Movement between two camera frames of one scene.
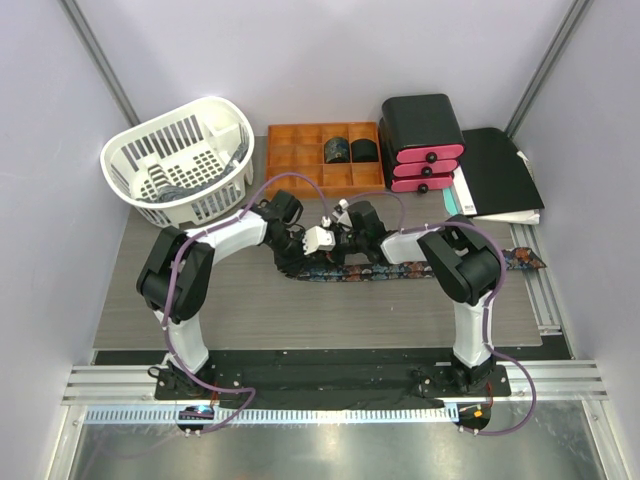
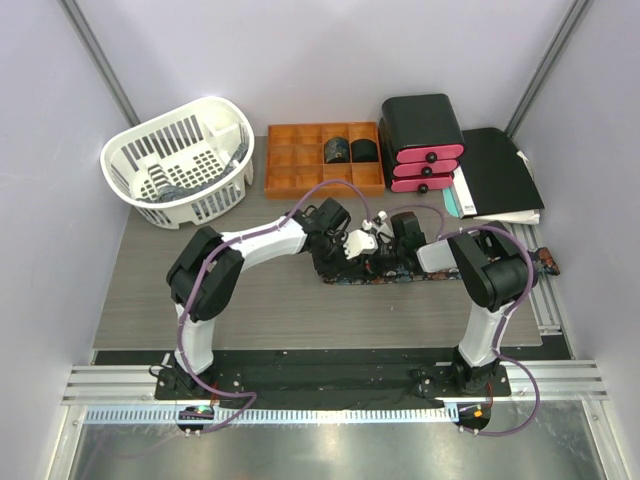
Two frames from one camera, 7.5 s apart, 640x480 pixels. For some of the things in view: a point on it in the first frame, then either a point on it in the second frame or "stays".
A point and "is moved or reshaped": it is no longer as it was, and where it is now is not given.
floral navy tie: x=522 y=258 is moved or reshaped
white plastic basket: x=188 y=168 stays
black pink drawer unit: x=420 y=143 stays
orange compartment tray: x=341 y=157 stays
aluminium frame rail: x=112 y=385 stays
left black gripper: x=294 y=265 → x=339 y=267
